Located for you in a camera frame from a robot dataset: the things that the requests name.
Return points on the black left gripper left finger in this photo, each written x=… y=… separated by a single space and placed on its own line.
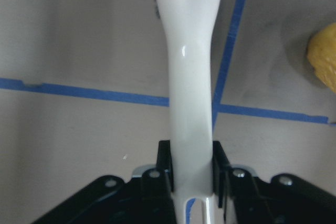
x=157 y=186

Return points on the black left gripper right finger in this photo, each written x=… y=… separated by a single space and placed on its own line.
x=235 y=189

